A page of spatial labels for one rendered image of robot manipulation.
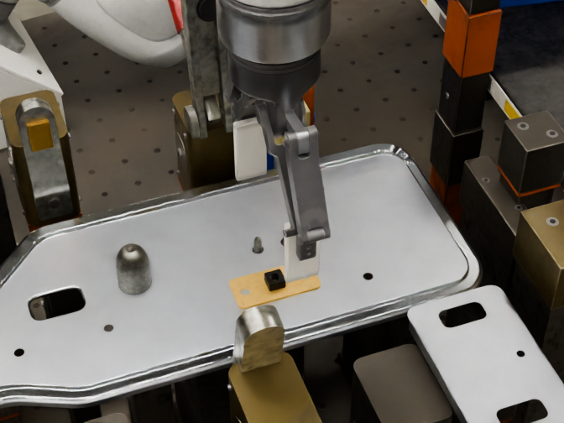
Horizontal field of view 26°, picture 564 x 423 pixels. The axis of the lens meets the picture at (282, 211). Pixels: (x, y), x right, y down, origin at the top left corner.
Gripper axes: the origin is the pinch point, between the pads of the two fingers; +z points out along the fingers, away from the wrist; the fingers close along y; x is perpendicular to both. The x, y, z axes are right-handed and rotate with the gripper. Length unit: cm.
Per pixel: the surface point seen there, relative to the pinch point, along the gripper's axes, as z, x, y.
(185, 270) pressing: 9.7, 7.6, 4.9
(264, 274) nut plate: 8.5, 0.8, 0.7
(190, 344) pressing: 9.7, 9.8, -4.1
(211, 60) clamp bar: -2.9, -0.4, 20.0
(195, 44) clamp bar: -5.8, 1.3, 19.4
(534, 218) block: 3.7, -24.2, -5.3
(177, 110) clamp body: 4.6, 2.9, 22.3
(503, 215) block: 9.7, -25.1, 1.0
